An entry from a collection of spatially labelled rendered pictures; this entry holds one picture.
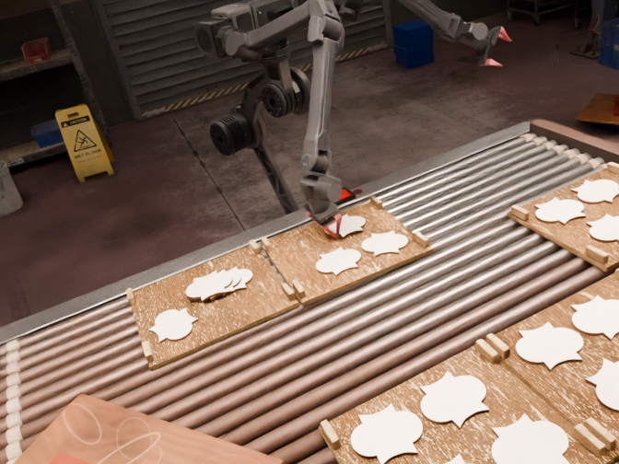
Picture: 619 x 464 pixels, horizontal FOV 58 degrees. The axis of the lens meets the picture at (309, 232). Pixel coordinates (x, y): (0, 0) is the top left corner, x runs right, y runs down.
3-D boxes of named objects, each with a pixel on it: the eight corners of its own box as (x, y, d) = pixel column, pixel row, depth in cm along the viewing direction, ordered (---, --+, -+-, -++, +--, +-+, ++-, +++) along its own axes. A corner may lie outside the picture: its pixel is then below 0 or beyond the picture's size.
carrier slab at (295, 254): (261, 246, 177) (260, 242, 176) (373, 203, 187) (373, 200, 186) (302, 307, 149) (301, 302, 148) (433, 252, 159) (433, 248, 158)
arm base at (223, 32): (237, 52, 200) (229, 17, 194) (251, 53, 195) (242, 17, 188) (217, 59, 196) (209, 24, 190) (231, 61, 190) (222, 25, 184)
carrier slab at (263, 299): (128, 297, 166) (126, 294, 165) (254, 247, 177) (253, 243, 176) (151, 371, 138) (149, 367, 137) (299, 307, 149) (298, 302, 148)
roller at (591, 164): (4, 428, 136) (-6, 415, 133) (593, 167, 192) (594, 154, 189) (4, 443, 132) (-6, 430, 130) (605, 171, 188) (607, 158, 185)
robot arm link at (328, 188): (323, 156, 166) (302, 153, 160) (352, 162, 158) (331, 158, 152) (316, 196, 168) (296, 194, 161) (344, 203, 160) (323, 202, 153)
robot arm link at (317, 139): (332, 28, 165) (307, 17, 157) (347, 25, 161) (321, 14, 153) (320, 173, 167) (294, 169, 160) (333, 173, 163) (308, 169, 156)
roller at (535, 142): (5, 365, 156) (-4, 353, 153) (538, 145, 212) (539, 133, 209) (5, 377, 152) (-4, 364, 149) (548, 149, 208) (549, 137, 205)
